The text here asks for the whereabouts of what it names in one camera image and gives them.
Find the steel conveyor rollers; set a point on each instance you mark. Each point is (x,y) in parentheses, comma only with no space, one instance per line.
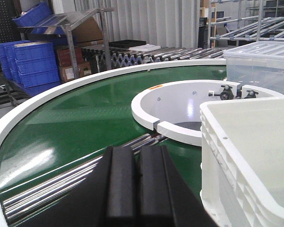
(25,203)

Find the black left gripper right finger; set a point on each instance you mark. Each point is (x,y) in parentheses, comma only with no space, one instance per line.
(165,198)

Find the clear plastic storage bin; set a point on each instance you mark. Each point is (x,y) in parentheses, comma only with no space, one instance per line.
(259,64)

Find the black tray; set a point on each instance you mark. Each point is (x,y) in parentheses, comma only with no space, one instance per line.
(126,43)

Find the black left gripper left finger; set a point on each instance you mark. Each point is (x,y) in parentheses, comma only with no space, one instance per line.
(106,197)

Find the green conveyor belt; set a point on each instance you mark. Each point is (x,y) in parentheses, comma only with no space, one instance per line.
(62,127)

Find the blue bin on rack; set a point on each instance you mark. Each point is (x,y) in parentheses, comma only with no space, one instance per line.
(34,15)

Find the white Totelife plastic crate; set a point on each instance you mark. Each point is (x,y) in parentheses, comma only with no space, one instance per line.
(243,162)

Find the steel tilted shelf rack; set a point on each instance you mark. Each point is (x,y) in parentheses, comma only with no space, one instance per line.
(65,23)

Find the long roller conveyor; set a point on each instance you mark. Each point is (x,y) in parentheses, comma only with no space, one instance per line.
(120,58)

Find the stacked blue plastic crates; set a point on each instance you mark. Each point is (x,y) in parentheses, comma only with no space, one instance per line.
(29,63)

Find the steel pipe flow rack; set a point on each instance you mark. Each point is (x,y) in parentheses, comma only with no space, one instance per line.
(244,21)

